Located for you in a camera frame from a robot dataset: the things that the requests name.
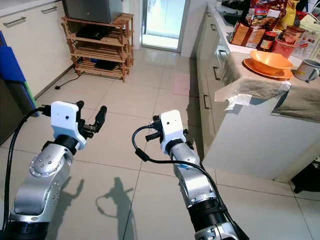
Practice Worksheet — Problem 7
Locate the orange plastic bowl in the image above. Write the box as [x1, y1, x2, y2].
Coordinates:
[249, 49, 294, 76]

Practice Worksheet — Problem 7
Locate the pink floor mat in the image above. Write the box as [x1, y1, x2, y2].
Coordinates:
[172, 72, 198, 97]

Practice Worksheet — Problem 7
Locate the small black shelf item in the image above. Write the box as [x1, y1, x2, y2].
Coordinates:
[94, 60, 117, 71]

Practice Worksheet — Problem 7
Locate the wooden shelf rack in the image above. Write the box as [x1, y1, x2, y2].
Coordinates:
[62, 12, 135, 83]

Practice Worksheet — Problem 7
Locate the dark tall appliance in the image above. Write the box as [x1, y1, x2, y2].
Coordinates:
[0, 31, 41, 146]

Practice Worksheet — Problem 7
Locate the flat black device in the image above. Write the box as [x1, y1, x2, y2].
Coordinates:
[76, 25, 112, 41]

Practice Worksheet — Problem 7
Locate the blue board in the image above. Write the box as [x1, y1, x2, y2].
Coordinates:
[0, 45, 27, 83]

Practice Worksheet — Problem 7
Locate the white printed label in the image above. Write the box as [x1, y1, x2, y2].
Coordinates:
[224, 93, 253, 111]

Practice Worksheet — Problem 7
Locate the grey boxy appliance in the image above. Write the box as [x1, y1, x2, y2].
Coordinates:
[62, 0, 124, 24]

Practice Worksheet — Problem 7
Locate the white kitchen counter cabinet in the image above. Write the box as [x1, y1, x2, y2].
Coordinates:
[195, 2, 320, 181]

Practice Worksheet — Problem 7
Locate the glass door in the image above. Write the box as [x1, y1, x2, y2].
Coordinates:
[141, 0, 187, 52]

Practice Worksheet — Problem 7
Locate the beige woven cloth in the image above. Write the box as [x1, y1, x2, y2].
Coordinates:
[215, 50, 320, 123]

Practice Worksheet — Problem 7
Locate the orange plastic plate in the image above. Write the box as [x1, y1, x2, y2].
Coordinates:
[242, 58, 293, 81]

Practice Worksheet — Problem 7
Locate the orange cracker box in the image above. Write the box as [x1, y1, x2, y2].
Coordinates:
[230, 21, 263, 49]

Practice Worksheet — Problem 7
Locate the red sauce jar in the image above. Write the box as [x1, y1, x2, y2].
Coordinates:
[257, 31, 278, 52]

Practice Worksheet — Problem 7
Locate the red plastic container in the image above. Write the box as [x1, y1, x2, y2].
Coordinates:
[272, 37, 303, 59]

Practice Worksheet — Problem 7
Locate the grey metal mug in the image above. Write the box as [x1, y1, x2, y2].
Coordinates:
[291, 59, 320, 83]

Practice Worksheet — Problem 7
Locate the black object on floor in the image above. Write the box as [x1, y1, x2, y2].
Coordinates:
[291, 162, 320, 195]

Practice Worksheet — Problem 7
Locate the yellow snack bag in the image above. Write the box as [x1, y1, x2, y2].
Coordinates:
[277, 0, 301, 28]

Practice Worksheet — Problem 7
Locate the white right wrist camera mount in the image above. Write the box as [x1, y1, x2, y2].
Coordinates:
[160, 110, 187, 153]

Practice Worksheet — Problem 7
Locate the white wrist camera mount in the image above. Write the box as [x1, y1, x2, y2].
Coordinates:
[160, 110, 187, 153]
[50, 101, 85, 150]

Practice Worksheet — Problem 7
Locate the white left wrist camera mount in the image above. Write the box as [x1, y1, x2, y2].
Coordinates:
[50, 101, 85, 150]

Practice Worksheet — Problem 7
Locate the black floor power cable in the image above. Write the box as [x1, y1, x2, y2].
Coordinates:
[55, 71, 85, 91]

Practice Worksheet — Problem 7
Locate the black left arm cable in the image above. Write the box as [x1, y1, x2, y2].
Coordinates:
[4, 106, 53, 231]

